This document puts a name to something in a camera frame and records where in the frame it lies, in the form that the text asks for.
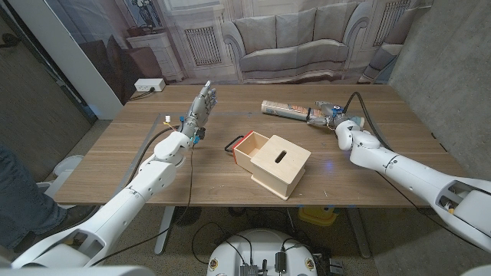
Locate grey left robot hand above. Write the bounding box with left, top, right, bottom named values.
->
left=180, top=80, right=218, bottom=139

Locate person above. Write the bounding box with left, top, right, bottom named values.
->
left=0, top=145, right=97, bottom=254

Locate black door handle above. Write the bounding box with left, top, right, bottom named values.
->
left=0, top=32, right=22, bottom=49

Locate small black electronic module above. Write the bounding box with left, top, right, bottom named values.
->
left=274, top=251, right=287, bottom=274

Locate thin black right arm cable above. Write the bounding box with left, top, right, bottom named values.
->
left=375, top=170, right=476, bottom=246

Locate black power strip cord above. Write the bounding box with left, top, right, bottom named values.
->
left=129, top=87, right=157, bottom=101

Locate white floor stand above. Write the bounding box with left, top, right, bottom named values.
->
left=36, top=154, right=85, bottom=210

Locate silver finned module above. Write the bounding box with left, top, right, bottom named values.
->
left=239, top=263, right=260, bottom=276

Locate printed living room backdrop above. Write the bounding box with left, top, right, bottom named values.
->
left=44, top=0, right=434, bottom=104

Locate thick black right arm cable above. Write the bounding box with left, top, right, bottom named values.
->
left=342, top=90, right=394, bottom=153

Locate grey floor box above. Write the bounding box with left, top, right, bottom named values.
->
left=328, top=258, right=345, bottom=276

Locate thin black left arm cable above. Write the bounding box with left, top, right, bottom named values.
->
left=91, top=145, right=196, bottom=268

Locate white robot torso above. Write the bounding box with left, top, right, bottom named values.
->
left=206, top=228, right=318, bottom=276

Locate paper map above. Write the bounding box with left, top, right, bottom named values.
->
left=261, top=100, right=365, bottom=128

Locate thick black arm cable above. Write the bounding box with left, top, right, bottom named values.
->
left=342, top=90, right=394, bottom=153
left=124, top=125, right=181, bottom=189

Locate black round floor fixture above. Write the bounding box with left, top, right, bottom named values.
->
left=172, top=206, right=203, bottom=227

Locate wooden box with slot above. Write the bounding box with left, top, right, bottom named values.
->
left=249, top=134, right=312, bottom=201

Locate grey metal table leg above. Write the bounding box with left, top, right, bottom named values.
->
left=347, top=209, right=372, bottom=258
left=153, top=206, right=176, bottom=256

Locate white power strip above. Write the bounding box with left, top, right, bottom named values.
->
left=133, top=77, right=166, bottom=93

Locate wooden drawer with red front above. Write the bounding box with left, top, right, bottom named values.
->
left=232, top=130, right=270, bottom=174

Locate black drawer pull strap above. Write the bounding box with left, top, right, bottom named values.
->
left=224, top=134, right=246, bottom=153

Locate yellow floor object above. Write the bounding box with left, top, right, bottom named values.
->
left=298, top=206, right=338, bottom=227

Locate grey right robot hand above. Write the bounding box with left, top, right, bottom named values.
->
left=306, top=100, right=350, bottom=130

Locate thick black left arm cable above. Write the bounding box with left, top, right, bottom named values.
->
left=124, top=125, right=181, bottom=189

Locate black floor cable loop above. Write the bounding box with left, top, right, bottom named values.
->
left=190, top=221, right=254, bottom=265

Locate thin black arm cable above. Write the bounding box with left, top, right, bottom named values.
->
left=375, top=170, right=476, bottom=246
left=91, top=145, right=196, bottom=268

